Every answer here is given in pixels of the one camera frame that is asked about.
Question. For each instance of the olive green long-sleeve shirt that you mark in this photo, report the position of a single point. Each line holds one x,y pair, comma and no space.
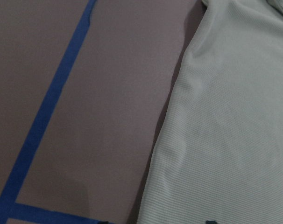
219,154

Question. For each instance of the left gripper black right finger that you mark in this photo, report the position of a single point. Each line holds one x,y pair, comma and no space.
211,222

